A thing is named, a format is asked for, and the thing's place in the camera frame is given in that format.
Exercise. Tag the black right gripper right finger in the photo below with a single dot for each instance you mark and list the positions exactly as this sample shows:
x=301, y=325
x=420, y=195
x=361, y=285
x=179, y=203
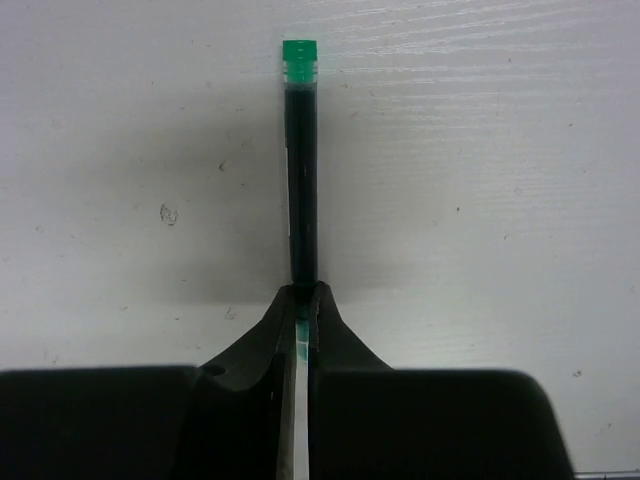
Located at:
x=368, y=420

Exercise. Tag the green pen refill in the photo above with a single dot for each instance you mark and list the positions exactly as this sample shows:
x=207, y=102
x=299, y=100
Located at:
x=301, y=148

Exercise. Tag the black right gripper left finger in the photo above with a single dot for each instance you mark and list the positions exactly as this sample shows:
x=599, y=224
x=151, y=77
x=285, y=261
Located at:
x=229, y=418

